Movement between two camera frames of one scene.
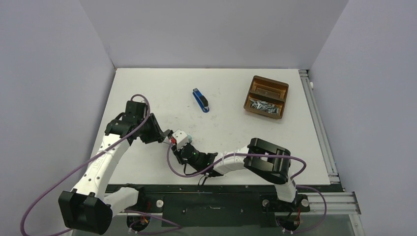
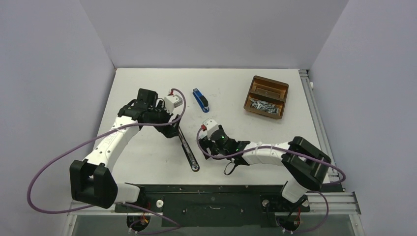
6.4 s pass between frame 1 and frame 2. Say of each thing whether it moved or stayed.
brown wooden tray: stayed
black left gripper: moved
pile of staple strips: stayed
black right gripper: moved
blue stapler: stayed
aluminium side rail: stayed
